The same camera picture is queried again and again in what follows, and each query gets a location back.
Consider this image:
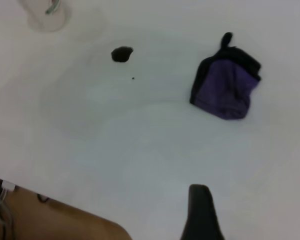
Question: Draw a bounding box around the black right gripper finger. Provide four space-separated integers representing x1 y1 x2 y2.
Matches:
180 184 226 240

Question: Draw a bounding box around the white paper coffee cup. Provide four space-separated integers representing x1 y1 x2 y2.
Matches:
19 0 66 33

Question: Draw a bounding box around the dark coffee spill puddle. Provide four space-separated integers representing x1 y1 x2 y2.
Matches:
110 45 135 64

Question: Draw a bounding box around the purple and black cloth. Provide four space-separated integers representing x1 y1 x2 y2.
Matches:
189 31 263 121

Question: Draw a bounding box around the thin black cable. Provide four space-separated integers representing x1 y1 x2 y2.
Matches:
36 192 51 204

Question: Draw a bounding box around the white cable connector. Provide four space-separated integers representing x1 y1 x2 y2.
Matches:
0 179 16 192

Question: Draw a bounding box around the grey cable bundle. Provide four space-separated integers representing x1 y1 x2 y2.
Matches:
0 174 17 240

